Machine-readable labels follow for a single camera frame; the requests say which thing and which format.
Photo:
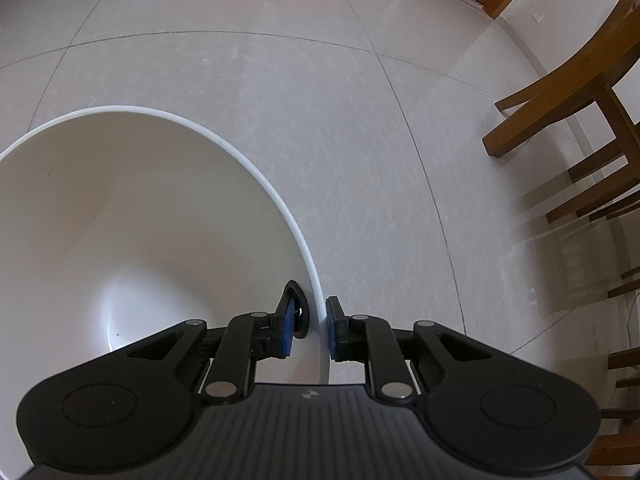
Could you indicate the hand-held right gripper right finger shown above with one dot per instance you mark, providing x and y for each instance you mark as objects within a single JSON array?
[{"x": 331, "y": 331}]

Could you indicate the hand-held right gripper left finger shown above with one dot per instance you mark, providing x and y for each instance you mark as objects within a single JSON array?
[{"x": 287, "y": 331}]

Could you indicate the white plastic trash bin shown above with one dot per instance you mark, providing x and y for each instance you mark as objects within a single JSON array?
[{"x": 125, "y": 210}]

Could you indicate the wooden chair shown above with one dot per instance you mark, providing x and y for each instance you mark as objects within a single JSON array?
[
  {"x": 575, "y": 60},
  {"x": 597, "y": 169}
]

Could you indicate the white wall socket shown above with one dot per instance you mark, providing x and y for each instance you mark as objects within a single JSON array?
[{"x": 539, "y": 15}]

